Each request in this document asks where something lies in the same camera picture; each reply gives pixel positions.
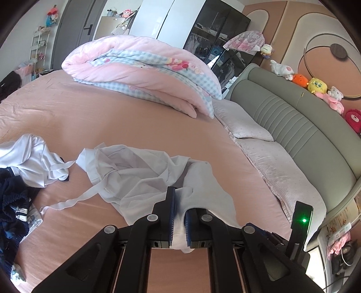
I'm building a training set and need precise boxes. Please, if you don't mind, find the small pink cloth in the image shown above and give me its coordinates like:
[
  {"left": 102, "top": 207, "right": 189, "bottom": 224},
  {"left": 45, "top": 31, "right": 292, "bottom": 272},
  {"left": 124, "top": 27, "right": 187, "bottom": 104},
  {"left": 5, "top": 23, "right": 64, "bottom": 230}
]
[{"left": 327, "top": 232, "right": 352, "bottom": 261}]

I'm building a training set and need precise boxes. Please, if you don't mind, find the pink checked quilt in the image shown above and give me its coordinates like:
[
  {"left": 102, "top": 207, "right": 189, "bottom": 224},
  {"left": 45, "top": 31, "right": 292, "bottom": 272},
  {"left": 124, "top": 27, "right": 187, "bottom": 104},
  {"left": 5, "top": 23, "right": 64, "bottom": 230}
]
[{"left": 61, "top": 35, "right": 223, "bottom": 119}]

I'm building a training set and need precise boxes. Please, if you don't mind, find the red plush toy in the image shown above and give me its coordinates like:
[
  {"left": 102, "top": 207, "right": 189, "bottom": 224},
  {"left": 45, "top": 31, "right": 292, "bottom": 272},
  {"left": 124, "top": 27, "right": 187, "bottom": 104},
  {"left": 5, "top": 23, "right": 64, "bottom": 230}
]
[{"left": 344, "top": 108, "right": 361, "bottom": 131}]

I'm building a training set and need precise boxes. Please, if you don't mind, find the grey door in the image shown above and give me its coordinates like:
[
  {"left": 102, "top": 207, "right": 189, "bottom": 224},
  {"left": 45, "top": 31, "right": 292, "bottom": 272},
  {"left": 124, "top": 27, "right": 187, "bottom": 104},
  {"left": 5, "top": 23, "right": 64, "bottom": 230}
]
[{"left": 52, "top": 0, "right": 109, "bottom": 71}]

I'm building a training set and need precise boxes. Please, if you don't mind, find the grey green padded headboard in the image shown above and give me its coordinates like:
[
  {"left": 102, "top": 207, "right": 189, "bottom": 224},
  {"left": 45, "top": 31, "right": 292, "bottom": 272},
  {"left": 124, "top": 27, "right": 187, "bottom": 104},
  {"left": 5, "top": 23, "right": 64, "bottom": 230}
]
[{"left": 223, "top": 63, "right": 357, "bottom": 223}]

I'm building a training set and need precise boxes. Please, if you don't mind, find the red blue wall plush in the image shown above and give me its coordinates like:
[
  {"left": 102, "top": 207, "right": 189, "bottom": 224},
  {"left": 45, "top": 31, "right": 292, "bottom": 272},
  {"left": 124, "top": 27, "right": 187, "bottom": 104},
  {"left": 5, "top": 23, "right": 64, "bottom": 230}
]
[{"left": 46, "top": 7, "right": 61, "bottom": 27}]

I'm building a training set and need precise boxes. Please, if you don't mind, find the white glossy garment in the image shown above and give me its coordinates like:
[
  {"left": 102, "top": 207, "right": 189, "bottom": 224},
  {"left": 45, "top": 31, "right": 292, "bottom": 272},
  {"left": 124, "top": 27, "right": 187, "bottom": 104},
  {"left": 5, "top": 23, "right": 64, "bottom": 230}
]
[{"left": 0, "top": 134, "right": 76, "bottom": 189}]

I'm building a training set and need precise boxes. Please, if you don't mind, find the round pink bed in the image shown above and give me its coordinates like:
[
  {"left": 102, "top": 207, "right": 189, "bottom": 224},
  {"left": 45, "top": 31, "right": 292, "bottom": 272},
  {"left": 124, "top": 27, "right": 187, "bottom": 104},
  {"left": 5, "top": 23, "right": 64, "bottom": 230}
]
[{"left": 0, "top": 68, "right": 328, "bottom": 293}]

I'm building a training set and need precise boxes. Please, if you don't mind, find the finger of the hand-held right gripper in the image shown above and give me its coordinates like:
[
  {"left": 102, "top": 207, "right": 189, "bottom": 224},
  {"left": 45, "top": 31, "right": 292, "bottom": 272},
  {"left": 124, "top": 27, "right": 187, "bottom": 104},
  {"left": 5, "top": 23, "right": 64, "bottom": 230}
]
[{"left": 245, "top": 222, "right": 280, "bottom": 240}]

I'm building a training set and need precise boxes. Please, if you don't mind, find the pink printed hanging garment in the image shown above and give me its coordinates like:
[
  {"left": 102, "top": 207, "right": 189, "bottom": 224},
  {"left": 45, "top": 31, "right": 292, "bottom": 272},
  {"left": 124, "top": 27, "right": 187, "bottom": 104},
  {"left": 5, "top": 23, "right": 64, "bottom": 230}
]
[{"left": 223, "top": 31, "right": 266, "bottom": 54}]

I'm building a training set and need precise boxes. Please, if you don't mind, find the black glass wardrobe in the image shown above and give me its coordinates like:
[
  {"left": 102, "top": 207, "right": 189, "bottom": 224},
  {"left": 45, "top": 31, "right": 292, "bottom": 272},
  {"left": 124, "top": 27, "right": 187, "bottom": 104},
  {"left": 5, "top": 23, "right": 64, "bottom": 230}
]
[{"left": 183, "top": 0, "right": 251, "bottom": 88}]

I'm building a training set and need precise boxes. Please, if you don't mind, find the brown round wall disc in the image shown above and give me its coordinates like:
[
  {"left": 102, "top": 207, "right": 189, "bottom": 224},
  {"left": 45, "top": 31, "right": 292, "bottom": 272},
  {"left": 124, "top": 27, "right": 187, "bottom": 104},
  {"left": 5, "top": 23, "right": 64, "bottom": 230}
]
[{"left": 330, "top": 43, "right": 348, "bottom": 59}]

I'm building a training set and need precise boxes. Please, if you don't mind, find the navy blue knit garment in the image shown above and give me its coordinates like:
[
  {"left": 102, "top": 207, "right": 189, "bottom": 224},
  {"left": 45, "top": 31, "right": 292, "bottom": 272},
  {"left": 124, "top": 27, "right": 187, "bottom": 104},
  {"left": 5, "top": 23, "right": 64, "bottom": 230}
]
[{"left": 0, "top": 167, "right": 43, "bottom": 274}]

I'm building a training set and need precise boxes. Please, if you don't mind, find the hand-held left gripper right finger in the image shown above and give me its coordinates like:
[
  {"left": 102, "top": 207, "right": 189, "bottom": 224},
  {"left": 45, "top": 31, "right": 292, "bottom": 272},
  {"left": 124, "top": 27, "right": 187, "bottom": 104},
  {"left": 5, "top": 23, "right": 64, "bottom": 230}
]
[{"left": 185, "top": 207, "right": 325, "bottom": 293}]

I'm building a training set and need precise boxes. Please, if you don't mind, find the white shirt with navy trim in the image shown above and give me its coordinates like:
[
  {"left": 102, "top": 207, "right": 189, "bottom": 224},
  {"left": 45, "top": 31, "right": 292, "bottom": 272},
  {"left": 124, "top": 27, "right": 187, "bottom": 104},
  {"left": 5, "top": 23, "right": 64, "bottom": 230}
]
[{"left": 39, "top": 144, "right": 237, "bottom": 254}]

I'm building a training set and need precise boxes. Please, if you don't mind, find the white shelf rack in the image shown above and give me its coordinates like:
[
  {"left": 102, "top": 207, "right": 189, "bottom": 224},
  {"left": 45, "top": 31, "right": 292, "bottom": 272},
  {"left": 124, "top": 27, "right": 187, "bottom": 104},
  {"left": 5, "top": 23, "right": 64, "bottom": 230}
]
[{"left": 28, "top": 27, "right": 51, "bottom": 74}]

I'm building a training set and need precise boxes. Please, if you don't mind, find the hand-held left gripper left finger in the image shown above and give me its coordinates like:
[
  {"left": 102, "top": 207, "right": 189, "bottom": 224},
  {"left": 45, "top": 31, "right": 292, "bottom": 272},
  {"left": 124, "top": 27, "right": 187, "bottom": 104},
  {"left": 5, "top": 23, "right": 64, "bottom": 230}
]
[{"left": 32, "top": 186, "right": 177, "bottom": 293}]

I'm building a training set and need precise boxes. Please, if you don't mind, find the white wardrobe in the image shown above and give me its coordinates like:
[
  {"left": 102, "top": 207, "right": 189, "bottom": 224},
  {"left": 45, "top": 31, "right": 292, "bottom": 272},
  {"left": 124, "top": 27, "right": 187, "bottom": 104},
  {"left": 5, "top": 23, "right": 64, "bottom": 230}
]
[{"left": 128, "top": 0, "right": 208, "bottom": 48}]

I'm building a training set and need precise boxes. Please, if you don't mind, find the orange plush toy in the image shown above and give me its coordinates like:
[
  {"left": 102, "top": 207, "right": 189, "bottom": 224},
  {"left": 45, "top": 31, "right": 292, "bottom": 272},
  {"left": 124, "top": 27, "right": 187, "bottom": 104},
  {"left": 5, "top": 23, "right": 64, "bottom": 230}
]
[{"left": 292, "top": 73, "right": 309, "bottom": 86}]

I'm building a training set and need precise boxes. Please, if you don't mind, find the white cat plush toy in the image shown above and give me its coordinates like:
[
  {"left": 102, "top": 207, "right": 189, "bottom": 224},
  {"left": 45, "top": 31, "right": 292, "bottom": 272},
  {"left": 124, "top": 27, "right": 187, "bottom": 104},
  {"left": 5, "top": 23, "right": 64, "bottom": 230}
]
[{"left": 269, "top": 60, "right": 294, "bottom": 81}]

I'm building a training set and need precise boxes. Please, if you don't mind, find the white bedside table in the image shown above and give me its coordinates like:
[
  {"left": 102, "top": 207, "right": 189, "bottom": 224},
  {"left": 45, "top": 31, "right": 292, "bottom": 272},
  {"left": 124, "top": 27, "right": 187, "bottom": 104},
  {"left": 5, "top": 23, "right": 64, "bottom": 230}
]
[{"left": 303, "top": 220, "right": 361, "bottom": 293}]

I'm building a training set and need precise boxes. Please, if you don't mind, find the pink white plush toy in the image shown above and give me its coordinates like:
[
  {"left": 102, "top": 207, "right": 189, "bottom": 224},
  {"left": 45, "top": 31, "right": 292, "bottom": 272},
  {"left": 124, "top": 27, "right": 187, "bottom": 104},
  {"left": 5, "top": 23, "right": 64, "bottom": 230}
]
[{"left": 314, "top": 86, "right": 346, "bottom": 114}]

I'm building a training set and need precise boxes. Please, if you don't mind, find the black bag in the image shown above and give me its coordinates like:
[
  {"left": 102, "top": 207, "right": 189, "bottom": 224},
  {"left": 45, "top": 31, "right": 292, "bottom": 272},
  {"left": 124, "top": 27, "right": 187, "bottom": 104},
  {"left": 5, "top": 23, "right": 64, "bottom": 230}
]
[{"left": 0, "top": 70, "right": 23, "bottom": 102}]

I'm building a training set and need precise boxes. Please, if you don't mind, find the pink gift bag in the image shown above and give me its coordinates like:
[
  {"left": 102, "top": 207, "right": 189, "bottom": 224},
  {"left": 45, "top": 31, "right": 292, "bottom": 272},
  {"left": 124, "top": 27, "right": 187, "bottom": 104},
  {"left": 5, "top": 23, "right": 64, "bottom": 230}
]
[{"left": 15, "top": 63, "right": 36, "bottom": 82}]

